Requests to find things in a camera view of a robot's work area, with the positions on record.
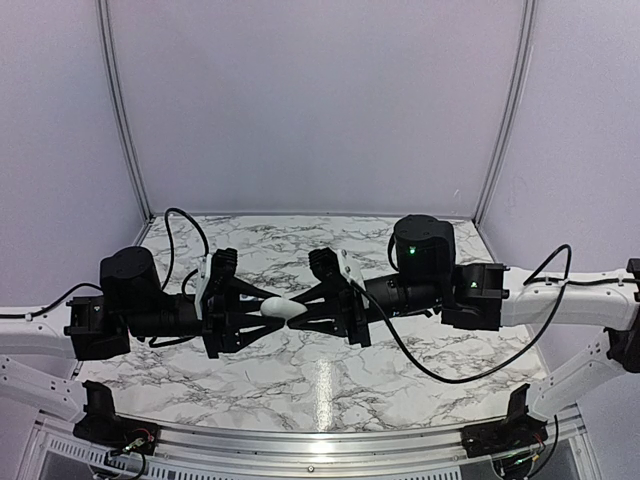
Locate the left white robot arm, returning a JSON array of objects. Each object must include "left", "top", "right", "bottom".
[{"left": 1, "top": 247, "right": 285, "bottom": 445}]

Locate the left aluminium corner post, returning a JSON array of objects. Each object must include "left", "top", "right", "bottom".
[{"left": 95, "top": 0, "right": 154, "bottom": 222}]

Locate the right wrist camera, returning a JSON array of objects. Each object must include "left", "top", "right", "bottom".
[{"left": 308, "top": 247, "right": 365, "bottom": 288}]

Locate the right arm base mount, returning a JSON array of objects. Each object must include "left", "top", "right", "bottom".
[{"left": 461, "top": 415, "right": 560, "bottom": 479}]

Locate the aluminium front rail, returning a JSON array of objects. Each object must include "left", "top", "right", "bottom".
[{"left": 17, "top": 407, "right": 601, "bottom": 479}]

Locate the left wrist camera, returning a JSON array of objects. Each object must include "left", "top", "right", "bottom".
[{"left": 194, "top": 248, "right": 238, "bottom": 321}]

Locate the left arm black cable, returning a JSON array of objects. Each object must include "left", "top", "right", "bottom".
[{"left": 0, "top": 208, "right": 211, "bottom": 349}]

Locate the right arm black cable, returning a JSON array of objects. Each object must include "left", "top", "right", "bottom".
[{"left": 349, "top": 243, "right": 640, "bottom": 385}]

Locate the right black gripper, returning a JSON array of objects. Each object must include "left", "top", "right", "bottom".
[{"left": 287, "top": 272, "right": 446, "bottom": 348}]

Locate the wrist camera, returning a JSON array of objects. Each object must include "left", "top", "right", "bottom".
[
  {"left": 194, "top": 248, "right": 238, "bottom": 321},
  {"left": 308, "top": 247, "right": 365, "bottom": 288}
]

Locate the white earbud charging case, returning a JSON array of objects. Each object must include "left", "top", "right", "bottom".
[{"left": 260, "top": 297, "right": 308, "bottom": 321}]

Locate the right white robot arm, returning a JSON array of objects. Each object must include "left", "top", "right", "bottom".
[{"left": 396, "top": 268, "right": 639, "bottom": 448}]

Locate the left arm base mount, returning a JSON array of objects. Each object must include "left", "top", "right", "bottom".
[{"left": 73, "top": 416, "right": 160, "bottom": 479}]

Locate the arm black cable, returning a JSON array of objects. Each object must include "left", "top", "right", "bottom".
[
  {"left": 349, "top": 243, "right": 640, "bottom": 385},
  {"left": 0, "top": 208, "right": 211, "bottom": 349}
]

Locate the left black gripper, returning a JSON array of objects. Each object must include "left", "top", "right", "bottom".
[{"left": 124, "top": 276, "right": 285, "bottom": 360}]

